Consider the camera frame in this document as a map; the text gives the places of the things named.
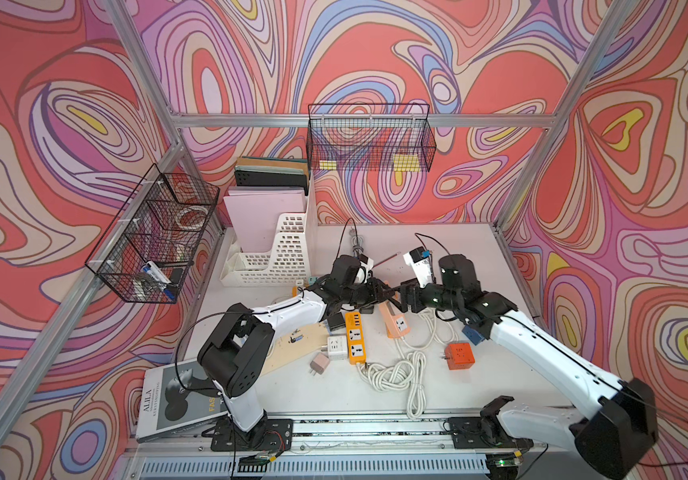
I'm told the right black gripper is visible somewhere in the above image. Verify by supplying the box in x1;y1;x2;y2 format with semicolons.
383;276;461;314

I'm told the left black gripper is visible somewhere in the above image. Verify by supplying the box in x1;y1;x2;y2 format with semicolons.
338;277;392;310

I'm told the black charger plug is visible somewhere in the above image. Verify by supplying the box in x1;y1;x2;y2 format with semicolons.
326;312;346;333

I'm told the blue cube socket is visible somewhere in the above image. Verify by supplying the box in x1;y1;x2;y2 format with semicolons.
462;325;485;345

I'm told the white cube socket adapter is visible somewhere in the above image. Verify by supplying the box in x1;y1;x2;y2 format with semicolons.
326;335;349;360

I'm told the yellow power strip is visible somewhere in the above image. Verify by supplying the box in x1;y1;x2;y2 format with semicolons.
344;312;366;365

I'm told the orange cube socket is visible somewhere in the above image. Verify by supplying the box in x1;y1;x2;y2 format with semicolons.
444;342;476;371

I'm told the pink power strip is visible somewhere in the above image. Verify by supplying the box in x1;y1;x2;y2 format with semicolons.
379;301;411;339

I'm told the pink small plug adapter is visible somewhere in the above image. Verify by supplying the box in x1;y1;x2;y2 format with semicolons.
310;352;331;375

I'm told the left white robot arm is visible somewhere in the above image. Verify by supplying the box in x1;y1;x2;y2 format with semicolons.
197;255;393;435

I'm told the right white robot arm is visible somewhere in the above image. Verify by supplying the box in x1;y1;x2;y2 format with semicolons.
399;248;658;479

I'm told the white plastic file organizer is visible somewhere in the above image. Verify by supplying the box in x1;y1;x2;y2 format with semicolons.
220;182;317;287

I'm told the pink folder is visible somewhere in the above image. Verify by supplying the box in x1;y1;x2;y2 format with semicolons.
224;186;306;253

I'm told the dark books stack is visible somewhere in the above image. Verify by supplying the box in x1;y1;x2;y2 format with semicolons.
235;156;310;195

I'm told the black white magazine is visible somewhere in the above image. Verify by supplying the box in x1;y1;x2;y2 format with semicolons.
135;360;227;443

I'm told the white cable left strip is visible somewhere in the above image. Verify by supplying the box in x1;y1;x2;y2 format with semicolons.
403;309;459;350

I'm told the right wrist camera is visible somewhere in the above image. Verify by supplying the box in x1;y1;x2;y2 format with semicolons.
403;247;434;287

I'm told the white coiled cable right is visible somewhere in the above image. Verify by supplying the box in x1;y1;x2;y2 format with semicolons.
355;350;429;420

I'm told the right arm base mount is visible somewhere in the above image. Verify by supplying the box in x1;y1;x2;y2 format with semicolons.
444;417;534;451

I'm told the black wire basket back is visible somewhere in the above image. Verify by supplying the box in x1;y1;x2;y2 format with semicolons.
307;100;437;173

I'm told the black wire basket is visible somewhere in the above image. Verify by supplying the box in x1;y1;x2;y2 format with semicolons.
307;100;437;173
85;165;220;304

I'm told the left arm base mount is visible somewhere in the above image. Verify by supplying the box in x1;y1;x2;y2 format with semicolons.
209;416;294;453

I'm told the black wire basket left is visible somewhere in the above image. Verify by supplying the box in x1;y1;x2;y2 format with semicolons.
85;165;220;304

